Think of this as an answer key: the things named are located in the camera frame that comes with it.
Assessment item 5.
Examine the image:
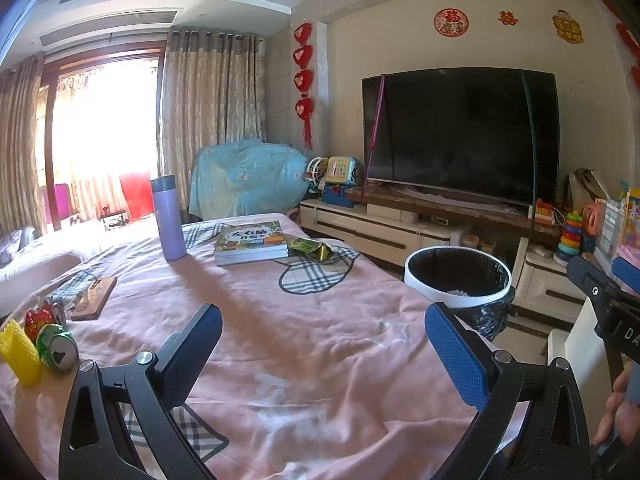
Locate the gold figure wall sticker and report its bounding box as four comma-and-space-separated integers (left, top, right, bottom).
552, 9, 585, 45

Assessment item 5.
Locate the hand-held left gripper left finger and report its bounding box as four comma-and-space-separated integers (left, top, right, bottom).
59, 302, 223, 480

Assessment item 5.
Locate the small white fan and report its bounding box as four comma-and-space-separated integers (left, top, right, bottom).
306, 156, 329, 193

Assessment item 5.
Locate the pink ribbon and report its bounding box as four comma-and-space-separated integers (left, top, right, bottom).
367, 74, 388, 181

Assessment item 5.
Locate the wooden board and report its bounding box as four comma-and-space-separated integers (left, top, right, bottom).
70, 275, 118, 322

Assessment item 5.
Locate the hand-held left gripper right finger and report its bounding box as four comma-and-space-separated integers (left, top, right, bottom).
424, 301, 593, 480

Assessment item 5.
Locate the orange plastic toy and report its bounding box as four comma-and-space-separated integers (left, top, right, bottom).
582, 200, 607, 253

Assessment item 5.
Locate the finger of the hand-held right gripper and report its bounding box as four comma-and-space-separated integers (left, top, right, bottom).
612, 257, 640, 303
566, 255, 623, 311

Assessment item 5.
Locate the beige patterned curtain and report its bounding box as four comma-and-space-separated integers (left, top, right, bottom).
0, 55, 48, 236
160, 27, 266, 221

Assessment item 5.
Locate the colourful children's book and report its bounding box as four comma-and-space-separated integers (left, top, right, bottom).
214, 220, 290, 267

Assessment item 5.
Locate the colourful toy box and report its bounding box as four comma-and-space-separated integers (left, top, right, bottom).
600, 182, 640, 273

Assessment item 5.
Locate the rainbow stacking ring toy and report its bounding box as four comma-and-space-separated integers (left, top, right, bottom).
552, 210, 583, 265

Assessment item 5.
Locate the floral pillow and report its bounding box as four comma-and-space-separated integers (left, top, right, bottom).
0, 226, 36, 268

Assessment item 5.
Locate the red heart hanging decoration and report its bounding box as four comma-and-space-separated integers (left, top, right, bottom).
293, 22, 315, 151

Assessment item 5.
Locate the round red wall sticker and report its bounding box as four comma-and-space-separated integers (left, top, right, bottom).
434, 8, 470, 38

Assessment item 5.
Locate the green snack wrapper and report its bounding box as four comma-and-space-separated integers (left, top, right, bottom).
286, 236, 335, 263

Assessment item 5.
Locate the person's right hand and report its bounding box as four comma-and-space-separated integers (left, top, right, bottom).
592, 368, 640, 447

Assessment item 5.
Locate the yellow and teal toy cube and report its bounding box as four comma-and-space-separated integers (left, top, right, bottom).
325, 156, 365, 190

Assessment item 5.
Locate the yellow foam fruit net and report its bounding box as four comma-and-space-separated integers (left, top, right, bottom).
0, 319, 43, 388

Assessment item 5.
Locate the white bin with black liner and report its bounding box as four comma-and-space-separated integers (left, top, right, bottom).
403, 246, 516, 341

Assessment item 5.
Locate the beige handbag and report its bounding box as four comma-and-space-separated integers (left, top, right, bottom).
564, 168, 611, 218

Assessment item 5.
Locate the purple thermos bottle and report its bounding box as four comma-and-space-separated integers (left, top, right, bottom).
150, 175, 188, 262

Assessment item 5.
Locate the small orange toy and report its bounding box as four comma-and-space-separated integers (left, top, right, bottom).
534, 198, 561, 226

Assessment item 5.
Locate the crushed red can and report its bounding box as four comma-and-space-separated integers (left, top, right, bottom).
24, 300, 67, 338

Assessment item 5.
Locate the crushed green can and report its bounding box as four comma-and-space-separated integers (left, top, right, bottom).
36, 323, 80, 373

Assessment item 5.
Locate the black television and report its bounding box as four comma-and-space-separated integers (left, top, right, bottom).
361, 67, 560, 208

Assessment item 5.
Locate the cream television cabinet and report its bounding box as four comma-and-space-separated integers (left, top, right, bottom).
299, 187, 601, 333

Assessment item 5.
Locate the red chair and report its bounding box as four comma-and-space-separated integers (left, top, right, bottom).
120, 171, 153, 220

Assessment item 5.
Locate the light blue floral cover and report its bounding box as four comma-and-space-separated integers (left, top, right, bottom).
188, 139, 311, 221

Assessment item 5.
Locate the blue and red toy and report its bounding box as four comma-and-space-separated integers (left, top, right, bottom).
321, 184, 357, 207

